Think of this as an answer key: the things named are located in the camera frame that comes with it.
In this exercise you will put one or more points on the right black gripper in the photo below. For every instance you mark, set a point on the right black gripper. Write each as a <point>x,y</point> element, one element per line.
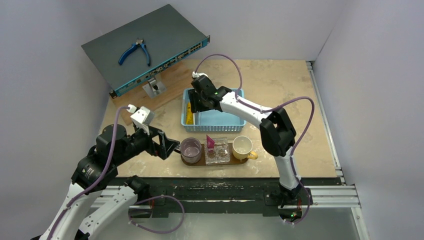
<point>198,100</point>

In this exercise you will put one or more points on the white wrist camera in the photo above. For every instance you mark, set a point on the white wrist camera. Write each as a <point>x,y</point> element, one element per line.
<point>141,117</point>
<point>196,75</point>

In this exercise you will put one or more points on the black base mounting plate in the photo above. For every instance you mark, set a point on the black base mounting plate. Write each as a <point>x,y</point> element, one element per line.
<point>245,195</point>

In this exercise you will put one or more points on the yellow toothpaste tube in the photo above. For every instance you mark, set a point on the yellow toothpaste tube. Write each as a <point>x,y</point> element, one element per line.
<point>189,119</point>

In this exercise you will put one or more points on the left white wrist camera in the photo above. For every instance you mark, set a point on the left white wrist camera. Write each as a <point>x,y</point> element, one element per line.
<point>141,117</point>

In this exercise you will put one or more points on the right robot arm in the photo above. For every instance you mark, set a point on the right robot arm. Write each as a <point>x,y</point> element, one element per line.
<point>277,132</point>

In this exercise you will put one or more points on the metal stand bracket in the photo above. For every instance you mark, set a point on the metal stand bracket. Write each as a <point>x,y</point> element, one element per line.
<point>154,86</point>

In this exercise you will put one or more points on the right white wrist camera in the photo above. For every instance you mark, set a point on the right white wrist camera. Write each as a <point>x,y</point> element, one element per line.
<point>196,75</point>

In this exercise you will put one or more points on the clear glass toothbrush holder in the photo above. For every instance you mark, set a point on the clear glass toothbrush holder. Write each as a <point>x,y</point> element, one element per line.
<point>220,152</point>

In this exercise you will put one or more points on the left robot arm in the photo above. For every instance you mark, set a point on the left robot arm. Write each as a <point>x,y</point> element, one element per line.
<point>95,172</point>

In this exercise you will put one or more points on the yellow mug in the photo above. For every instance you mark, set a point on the yellow mug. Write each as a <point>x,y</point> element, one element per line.
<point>242,148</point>

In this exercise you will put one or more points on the purple translucent cup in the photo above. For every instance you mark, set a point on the purple translucent cup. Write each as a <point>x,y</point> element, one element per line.
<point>190,150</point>

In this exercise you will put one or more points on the wooden base board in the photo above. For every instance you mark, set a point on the wooden base board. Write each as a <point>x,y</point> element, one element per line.
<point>176,79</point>

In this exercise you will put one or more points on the dark wooden oval tray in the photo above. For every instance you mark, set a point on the dark wooden oval tray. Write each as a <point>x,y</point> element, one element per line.
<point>202,161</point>

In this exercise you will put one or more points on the light blue plastic basket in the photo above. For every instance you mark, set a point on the light blue plastic basket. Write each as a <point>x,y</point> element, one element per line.
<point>210,121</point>

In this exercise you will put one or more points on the grey network switch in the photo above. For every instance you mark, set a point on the grey network switch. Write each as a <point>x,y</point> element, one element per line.
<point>144,47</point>

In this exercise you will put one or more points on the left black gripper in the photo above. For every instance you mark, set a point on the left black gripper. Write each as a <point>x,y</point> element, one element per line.
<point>166,145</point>

